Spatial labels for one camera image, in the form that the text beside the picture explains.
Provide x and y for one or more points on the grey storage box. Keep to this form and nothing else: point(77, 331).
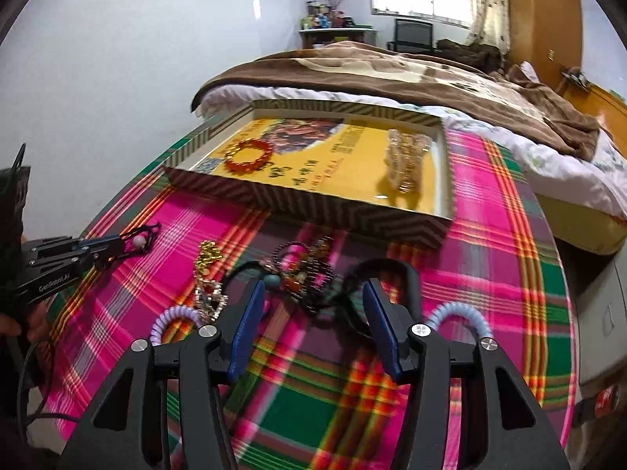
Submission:
point(602, 328)

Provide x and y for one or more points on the power strip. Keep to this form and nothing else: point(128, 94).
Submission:
point(575, 77)

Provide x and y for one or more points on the window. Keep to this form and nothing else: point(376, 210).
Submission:
point(406, 0)

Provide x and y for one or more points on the black wristband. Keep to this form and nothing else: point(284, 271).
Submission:
point(397, 274)

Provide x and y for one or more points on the dark brown cloth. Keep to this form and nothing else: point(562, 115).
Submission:
point(465, 49)

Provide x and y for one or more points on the striped cardboard box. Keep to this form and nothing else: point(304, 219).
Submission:
point(318, 215)

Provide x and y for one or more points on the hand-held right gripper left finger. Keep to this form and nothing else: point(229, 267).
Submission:
point(247, 323)

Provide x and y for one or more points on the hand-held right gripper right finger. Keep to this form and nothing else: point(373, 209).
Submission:
point(379, 323)

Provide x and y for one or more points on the black office chair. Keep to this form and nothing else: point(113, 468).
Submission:
point(414, 34)

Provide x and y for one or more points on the patterned curtain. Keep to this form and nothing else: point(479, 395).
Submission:
point(485, 5)

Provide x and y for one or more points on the yellow mattress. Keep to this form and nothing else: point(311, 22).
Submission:
point(578, 225)

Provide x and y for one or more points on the person's left hand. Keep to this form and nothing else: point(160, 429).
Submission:
point(36, 323)

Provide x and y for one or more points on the rhinestone hair clip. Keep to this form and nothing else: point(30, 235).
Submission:
point(210, 301)

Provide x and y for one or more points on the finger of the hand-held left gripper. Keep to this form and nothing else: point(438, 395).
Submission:
point(105, 258)
point(100, 243)

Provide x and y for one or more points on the white floral duvet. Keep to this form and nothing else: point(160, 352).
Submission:
point(563, 171)

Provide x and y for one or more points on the clear hair claw clip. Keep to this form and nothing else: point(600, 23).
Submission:
point(404, 161)

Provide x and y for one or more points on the wooden wardrobe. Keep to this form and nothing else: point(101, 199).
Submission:
point(543, 19)

